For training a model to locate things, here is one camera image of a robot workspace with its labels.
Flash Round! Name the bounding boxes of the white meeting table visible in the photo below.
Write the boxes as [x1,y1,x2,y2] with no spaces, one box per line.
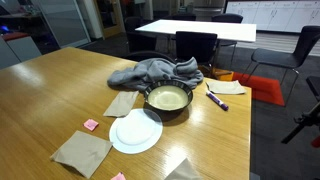
[136,20,256,43]

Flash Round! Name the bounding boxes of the brown napkin front left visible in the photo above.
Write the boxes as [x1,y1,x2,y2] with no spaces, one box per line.
[50,131,112,179]

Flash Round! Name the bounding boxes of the black chair far right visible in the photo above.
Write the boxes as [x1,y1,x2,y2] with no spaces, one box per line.
[211,13,243,23]

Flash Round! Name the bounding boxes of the brown napkin near bowl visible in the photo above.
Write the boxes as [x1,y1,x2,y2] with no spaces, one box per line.
[103,91,139,117]

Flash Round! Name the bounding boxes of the grey crumpled cloth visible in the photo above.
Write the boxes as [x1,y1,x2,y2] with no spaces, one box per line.
[107,57,204,91]

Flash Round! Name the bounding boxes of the brown napkin bottom edge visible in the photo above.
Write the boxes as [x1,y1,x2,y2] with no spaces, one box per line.
[164,158,203,180]

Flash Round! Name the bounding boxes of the purple and white marker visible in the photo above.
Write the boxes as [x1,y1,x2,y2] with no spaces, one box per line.
[206,91,229,111]

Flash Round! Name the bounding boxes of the black camera tripod arm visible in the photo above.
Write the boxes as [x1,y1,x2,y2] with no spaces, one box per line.
[282,102,320,144]

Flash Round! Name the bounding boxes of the pink sticky note bottom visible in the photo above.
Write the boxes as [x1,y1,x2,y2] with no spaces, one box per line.
[111,172,126,180]

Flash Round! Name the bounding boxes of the brown napkin far right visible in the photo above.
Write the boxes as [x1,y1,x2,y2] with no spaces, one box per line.
[207,80,246,95]

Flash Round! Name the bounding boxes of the white wall cabinets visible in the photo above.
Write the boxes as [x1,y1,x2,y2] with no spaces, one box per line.
[225,0,320,33]

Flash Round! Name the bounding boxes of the black rimmed cream bowl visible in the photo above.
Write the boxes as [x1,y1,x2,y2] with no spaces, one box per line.
[144,80,193,111]

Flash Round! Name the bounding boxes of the black chair far left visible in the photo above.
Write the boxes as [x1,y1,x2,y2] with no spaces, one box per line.
[124,16,157,52]

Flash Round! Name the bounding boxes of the pink sticky note pad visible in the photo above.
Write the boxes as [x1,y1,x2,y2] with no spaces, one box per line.
[83,119,99,131]

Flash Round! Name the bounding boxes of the black chair behind table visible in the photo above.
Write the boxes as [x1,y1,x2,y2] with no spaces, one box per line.
[175,31,217,65]

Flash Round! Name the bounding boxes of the white round plate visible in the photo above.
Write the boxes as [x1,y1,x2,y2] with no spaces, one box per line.
[109,108,163,154]

